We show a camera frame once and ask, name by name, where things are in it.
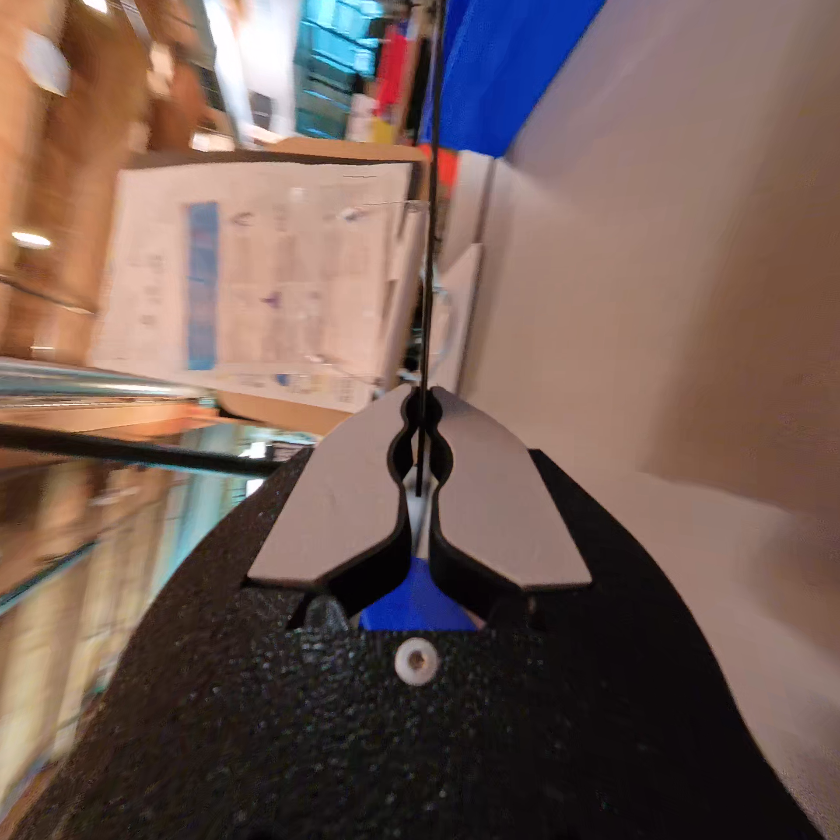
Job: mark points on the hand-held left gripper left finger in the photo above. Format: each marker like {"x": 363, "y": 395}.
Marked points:
{"x": 334, "y": 512}

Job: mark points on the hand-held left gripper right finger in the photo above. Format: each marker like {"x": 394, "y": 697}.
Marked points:
{"x": 505, "y": 518}

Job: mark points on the black plate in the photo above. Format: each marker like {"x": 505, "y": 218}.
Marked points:
{"x": 429, "y": 262}

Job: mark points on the grey desk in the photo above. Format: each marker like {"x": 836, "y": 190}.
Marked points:
{"x": 656, "y": 295}

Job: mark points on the instruction sheet on stand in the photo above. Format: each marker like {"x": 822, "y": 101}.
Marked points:
{"x": 282, "y": 412}

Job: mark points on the black metal bar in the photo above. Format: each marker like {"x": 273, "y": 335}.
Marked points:
{"x": 131, "y": 449}

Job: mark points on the printed instruction sheet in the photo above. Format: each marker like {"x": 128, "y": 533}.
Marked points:
{"x": 262, "y": 275}

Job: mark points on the chrome metal pole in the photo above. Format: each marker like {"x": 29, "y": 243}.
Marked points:
{"x": 79, "y": 380}

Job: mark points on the teal storage rack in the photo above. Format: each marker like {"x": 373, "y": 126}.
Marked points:
{"x": 334, "y": 65}

